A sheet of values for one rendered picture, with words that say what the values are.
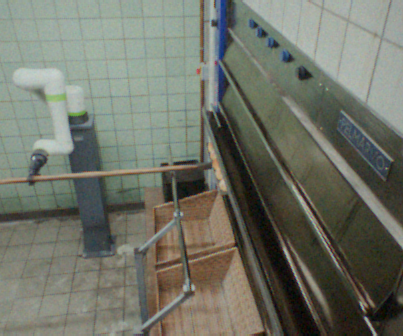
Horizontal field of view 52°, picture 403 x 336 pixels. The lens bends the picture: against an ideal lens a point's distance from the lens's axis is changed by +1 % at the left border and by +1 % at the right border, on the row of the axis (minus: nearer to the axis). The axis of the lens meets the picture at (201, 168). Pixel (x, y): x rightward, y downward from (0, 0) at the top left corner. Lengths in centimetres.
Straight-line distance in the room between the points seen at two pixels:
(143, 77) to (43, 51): 76
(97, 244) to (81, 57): 150
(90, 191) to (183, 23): 146
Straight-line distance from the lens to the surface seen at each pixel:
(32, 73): 261
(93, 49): 338
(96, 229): 349
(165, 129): 362
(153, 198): 321
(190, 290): 172
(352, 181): 107
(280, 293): 142
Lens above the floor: 246
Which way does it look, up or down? 32 degrees down
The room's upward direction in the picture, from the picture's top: straight up
